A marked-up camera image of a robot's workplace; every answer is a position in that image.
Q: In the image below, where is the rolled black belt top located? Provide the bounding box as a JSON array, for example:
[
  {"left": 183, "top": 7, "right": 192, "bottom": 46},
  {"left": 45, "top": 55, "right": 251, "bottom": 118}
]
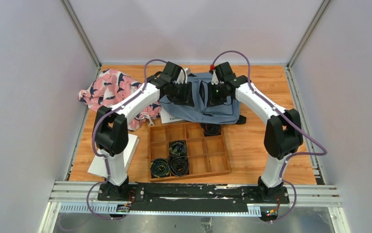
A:
[{"left": 201, "top": 123, "right": 221, "bottom": 136}]

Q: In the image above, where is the blue grey backpack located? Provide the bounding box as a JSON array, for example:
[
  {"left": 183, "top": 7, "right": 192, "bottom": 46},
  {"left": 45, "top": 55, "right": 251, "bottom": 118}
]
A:
[{"left": 159, "top": 72, "right": 247, "bottom": 125}]

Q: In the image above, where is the pink patterned cloth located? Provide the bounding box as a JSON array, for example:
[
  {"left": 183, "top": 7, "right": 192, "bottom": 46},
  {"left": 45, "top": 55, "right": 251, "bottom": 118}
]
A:
[{"left": 78, "top": 69, "right": 162, "bottom": 131}]

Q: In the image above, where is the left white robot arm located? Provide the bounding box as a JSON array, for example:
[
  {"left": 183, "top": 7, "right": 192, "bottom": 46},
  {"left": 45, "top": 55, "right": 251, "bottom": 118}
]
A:
[{"left": 92, "top": 61, "right": 193, "bottom": 200}]

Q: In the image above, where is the white paper booklet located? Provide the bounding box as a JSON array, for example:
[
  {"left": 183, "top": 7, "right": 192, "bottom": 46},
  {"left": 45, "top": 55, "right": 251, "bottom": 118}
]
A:
[{"left": 87, "top": 133, "right": 139, "bottom": 178}]

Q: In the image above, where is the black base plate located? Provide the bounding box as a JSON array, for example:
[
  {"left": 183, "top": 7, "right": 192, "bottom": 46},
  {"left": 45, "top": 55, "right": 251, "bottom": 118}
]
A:
[{"left": 97, "top": 183, "right": 289, "bottom": 213}]

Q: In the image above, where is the rolled dark belt bottom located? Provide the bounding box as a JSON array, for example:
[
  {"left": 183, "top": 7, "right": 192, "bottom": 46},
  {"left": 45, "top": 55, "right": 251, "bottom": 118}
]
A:
[{"left": 168, "top": 155, "right": 189, "bottom": 177}]

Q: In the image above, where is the aluminium rail frame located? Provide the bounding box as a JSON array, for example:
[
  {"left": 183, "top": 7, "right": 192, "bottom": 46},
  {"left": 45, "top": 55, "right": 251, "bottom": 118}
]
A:
[{"left": 39, "top": 181, "right": 350, "bottom": 233}]

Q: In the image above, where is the rolled green belt bottom-left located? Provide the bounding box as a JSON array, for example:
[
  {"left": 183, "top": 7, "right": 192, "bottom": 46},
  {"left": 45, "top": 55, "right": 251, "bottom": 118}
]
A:
[{"left": 150, "top": 158, "right": 170, "bottom": 178}]

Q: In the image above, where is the white furniture book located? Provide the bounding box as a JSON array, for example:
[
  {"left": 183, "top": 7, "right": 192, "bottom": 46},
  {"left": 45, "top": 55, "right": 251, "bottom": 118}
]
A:
[{"left": 160, "top": 109, "right": 185, "bottom": 124}]

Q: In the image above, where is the rolled green belt middle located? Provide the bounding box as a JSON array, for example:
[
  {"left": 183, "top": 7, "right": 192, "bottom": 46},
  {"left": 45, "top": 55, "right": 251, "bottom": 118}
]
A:
[{"left": 169, "top": 140, "right": 187, "bottom": 156}]

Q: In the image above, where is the wooden compartment tray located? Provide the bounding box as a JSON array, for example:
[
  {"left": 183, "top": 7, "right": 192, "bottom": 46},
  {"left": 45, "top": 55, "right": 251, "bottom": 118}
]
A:
[{"left": 148, "top": 122, "right": 231, "bottom": 183}]

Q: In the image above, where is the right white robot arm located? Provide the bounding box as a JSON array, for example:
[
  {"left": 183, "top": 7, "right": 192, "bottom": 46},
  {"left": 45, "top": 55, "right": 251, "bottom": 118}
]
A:
[{"left": 207, "top": 62, "right": 303, "bottom": 203}]

